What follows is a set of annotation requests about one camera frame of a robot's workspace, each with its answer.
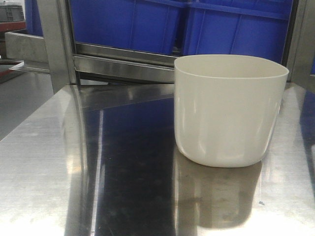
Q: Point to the blue crate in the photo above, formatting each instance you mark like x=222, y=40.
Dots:
x=239, y=27
x=141, y=25

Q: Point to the blue crate upper left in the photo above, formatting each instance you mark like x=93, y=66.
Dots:
x=141, y=25

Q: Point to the stainless steel shelf rack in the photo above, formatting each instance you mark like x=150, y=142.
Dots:
x=67, y=62

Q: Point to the stainless steel table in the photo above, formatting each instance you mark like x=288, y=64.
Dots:
x=102, y=161

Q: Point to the white plastic bin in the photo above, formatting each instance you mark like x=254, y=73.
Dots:
x=225, y=107

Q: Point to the blue crate upper right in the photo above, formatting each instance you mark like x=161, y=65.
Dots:
x=239, y=27

